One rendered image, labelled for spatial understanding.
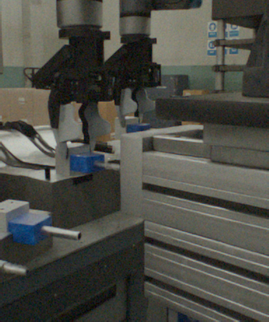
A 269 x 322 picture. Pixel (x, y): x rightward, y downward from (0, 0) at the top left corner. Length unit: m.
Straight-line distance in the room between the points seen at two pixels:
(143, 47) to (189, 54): 7.24
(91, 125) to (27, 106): 4.30
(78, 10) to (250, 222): 0.43
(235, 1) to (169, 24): 3.74
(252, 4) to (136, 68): 3.91
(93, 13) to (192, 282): 0.43
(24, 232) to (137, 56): 0.55
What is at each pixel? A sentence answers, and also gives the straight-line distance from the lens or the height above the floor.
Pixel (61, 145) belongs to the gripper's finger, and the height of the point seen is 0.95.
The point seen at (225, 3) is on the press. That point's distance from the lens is 4.96.
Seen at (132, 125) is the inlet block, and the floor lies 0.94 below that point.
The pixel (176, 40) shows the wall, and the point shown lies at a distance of 8.38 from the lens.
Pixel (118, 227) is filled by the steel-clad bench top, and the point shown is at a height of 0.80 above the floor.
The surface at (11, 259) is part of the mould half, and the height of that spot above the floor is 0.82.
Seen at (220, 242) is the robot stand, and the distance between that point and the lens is 0.41.
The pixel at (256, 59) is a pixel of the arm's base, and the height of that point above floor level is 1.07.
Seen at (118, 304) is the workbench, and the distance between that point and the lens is 0.88.
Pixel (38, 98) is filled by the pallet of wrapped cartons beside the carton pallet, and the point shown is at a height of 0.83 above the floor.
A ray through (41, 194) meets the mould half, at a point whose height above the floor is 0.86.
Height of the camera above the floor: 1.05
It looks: 9 degrees down
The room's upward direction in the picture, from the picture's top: straight up
